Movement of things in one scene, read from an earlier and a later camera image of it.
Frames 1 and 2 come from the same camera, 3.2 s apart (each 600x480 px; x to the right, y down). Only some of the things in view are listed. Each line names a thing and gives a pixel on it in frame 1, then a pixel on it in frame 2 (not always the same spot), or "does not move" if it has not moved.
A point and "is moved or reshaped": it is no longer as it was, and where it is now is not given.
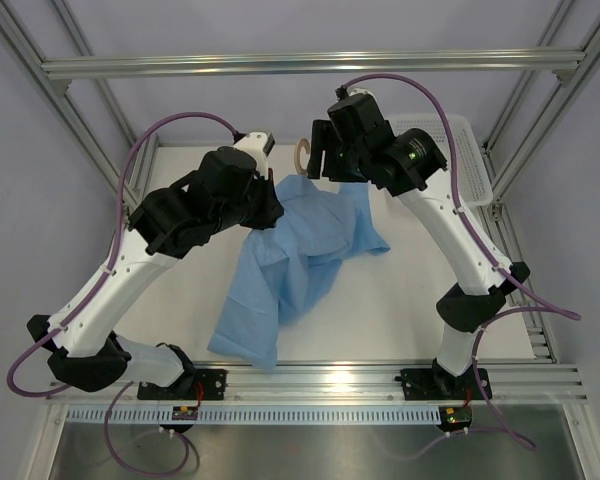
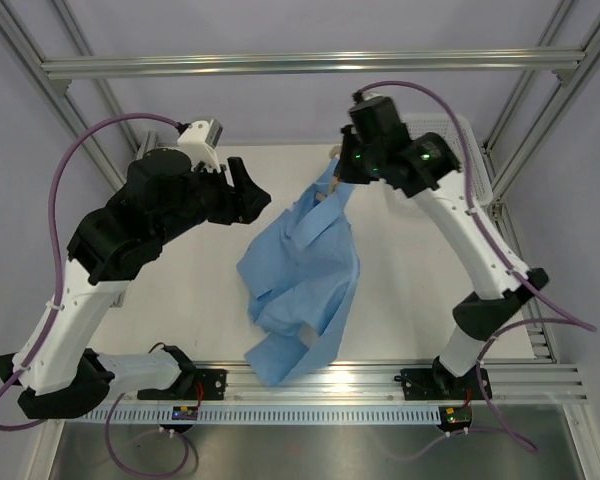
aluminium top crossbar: (309, 63) does not move
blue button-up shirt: (287, 271) is moved or reshaped
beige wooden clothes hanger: (305, 143) to (309, 336)
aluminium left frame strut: (5, 22) does not move
